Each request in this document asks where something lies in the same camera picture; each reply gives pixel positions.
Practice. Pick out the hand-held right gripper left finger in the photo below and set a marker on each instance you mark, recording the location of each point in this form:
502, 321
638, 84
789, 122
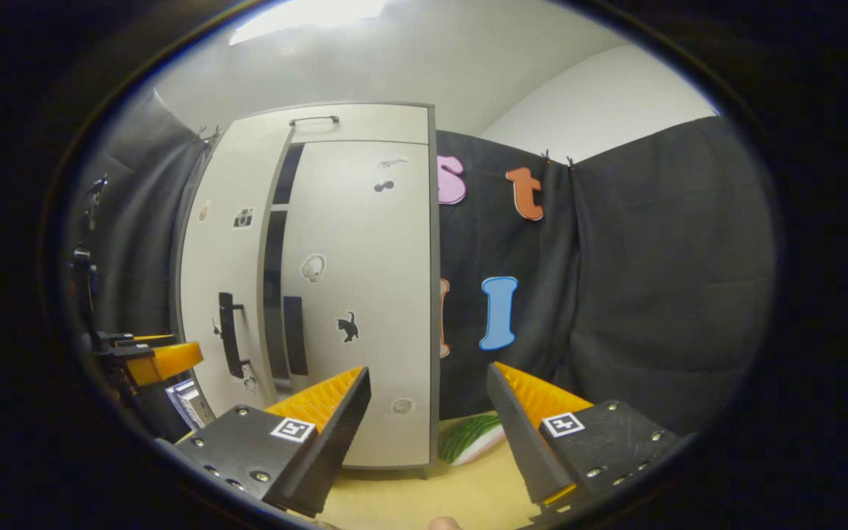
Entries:
336, 427

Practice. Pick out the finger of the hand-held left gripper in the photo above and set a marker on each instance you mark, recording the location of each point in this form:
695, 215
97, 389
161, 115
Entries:
137, 340
166, 361

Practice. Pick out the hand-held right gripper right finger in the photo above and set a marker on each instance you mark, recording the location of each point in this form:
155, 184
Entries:
523, 434

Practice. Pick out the white cabinet door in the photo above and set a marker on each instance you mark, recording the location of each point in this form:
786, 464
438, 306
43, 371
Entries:
225, 258
365, 235

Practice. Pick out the white and grey cabinet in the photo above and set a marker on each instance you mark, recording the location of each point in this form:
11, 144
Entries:
434, 221

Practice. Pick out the white cardboard box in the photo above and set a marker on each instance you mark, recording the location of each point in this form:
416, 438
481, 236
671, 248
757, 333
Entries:
176, 406
202, 405

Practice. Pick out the green striped watermelon toy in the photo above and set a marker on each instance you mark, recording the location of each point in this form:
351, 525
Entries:
472, 438

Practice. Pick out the black backdrop cloth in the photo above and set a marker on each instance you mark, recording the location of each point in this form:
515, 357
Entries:
652, 258

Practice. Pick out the white drawer front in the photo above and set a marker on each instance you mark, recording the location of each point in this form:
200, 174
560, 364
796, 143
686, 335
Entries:
380, 123

